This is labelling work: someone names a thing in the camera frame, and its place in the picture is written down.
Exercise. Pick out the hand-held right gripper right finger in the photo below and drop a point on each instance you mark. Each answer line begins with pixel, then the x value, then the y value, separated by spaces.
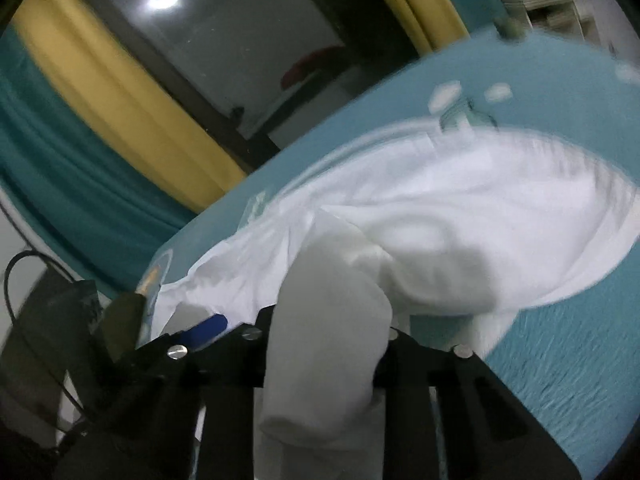
pixel 415 360

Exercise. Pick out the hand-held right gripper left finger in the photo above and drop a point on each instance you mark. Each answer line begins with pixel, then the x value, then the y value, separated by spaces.
pixel 212 326

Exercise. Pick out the white hooded jacket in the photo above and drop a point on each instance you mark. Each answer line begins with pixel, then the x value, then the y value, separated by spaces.
pixel 450 210

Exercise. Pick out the dark object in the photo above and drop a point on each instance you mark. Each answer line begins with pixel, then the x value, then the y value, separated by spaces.
pixel 45 340

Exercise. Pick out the teal curtain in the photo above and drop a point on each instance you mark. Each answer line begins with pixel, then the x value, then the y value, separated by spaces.
pixel 475 0
pixel 60 185

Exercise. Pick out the yellow curtain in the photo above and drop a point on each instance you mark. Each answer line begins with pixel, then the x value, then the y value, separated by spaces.
pixel 125 100
pixel 410 0

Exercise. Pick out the dark glass window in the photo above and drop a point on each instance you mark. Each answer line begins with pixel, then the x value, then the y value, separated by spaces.
pixel 225 35

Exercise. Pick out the small green object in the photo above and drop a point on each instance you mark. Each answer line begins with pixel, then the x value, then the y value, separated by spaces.
pixel 510 29

